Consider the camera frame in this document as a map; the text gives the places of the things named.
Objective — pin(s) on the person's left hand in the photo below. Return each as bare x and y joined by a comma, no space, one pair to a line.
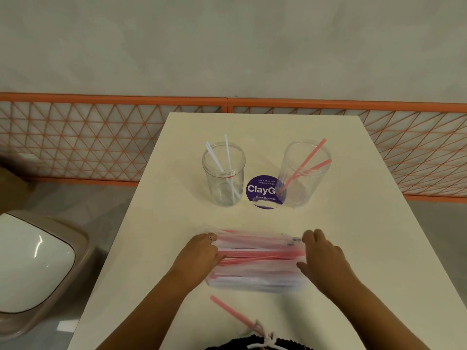
197,258

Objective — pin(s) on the person's right hand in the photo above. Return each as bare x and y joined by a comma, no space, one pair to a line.
328,269

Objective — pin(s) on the pile of mixed straws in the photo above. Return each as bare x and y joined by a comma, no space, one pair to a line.
255,256

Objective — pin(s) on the pink drinking straw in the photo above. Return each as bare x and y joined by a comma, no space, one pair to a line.
230,310
310,156
317,165

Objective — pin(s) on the clear plastic bag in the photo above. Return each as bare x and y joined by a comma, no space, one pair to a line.
262,280

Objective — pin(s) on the clear jar with white straws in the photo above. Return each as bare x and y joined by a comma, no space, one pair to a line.
215,189

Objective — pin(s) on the clear jar with pink straws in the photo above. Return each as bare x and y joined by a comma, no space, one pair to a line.
310,189

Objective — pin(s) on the white drinking straw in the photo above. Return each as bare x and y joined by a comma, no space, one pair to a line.
213,156
228,153

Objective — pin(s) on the person's right forearm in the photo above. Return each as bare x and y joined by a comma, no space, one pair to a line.
372,324

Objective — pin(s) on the person's left forearm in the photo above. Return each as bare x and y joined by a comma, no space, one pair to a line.
153,317

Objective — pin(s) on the black knitted garment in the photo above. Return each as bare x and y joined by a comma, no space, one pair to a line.
292,344

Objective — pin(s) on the round purple sticker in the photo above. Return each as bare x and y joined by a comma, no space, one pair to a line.
261,189

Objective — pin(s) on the beige chair with white seat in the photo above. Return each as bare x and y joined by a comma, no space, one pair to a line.
33,262

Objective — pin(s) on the orange lattice fence panel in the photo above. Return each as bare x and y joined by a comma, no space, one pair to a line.
109,100
346,105

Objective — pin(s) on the brown cardboard box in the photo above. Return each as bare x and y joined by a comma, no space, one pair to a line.
11,193

